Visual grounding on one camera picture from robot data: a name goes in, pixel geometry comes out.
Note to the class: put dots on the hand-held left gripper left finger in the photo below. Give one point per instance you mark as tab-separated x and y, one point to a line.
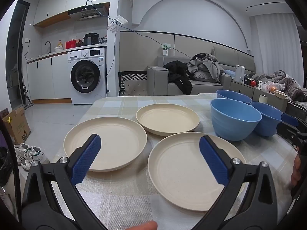
88	158

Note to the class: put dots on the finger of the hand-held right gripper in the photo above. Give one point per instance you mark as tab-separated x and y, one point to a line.
286	130
289	119

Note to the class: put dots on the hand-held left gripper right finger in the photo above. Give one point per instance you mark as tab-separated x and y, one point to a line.
213	158

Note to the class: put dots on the blue bowl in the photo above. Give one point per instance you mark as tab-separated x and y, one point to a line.
233	97
235	122
266	119

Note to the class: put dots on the beige plate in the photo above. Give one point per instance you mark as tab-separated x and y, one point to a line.
168	118
182	172
112	143

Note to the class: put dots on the person's right hand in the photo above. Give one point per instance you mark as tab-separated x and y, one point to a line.
296	170

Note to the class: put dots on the person's left hand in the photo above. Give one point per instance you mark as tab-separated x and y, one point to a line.
144	226

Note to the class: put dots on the beige paper box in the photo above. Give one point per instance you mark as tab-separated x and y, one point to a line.
281	94

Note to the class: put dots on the beige tumbler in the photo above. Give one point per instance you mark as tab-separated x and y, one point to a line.
263	99

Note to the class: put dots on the clear plastic bag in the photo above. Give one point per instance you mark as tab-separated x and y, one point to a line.
273	86

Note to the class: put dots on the grey blanket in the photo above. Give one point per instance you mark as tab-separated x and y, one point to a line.
290	81

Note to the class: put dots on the checked tablecloth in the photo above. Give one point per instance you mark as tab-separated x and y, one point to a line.
120	196

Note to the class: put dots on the red apple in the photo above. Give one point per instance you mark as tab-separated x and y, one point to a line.
253	83

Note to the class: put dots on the white sneaker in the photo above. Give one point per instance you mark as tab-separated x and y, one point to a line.
20	152
37	158

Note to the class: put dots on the grey side cabinet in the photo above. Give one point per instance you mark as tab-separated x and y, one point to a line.
242	88

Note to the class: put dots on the marble coffee table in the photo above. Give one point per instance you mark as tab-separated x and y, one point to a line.
206	94

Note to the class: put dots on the clear water bottle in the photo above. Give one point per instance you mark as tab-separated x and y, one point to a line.
107	94

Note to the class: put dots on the white kettle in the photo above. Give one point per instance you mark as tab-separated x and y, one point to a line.
239	74

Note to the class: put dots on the white curtain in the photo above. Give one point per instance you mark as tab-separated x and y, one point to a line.
278	48

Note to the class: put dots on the light blue pillow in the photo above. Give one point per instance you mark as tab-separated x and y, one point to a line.
229	72

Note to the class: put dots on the cardboard box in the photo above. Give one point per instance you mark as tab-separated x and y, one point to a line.
16	127

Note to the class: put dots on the white washing machine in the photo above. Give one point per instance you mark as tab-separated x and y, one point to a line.
86	76

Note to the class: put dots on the black trash bag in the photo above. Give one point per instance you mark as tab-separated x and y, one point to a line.
5	165

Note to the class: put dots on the floor mop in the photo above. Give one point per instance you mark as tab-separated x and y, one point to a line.
26	98

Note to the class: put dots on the folded patterned mat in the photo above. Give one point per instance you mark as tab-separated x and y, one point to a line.
133	83

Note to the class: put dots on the black jacket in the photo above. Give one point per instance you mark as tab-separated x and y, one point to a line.
179	76

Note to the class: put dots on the white kitchen base cabinet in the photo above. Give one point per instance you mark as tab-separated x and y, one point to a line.
48	79

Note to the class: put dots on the grey clothes pile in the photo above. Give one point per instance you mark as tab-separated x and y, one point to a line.
206	67

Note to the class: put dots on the grey sofa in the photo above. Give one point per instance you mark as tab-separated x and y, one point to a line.
158	81

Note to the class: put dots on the red box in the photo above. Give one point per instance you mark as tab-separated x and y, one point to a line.
72	44

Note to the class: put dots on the yellow bottle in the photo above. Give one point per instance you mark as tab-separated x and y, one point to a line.
59	44

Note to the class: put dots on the black pressure cooker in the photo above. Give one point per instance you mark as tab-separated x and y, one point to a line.
91	39

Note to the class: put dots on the kitchen faucet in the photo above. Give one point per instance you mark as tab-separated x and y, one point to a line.
49	45

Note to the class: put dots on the black door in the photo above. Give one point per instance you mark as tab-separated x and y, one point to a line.
16	52

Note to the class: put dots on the white router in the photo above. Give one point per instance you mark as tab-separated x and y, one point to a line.
120	20

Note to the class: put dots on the range hood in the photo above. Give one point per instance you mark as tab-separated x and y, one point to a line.
86	13

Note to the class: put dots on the wall socket with plug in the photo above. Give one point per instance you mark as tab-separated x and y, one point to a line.
166	49

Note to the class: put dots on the white wall cabinets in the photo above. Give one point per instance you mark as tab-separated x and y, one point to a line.
60	2

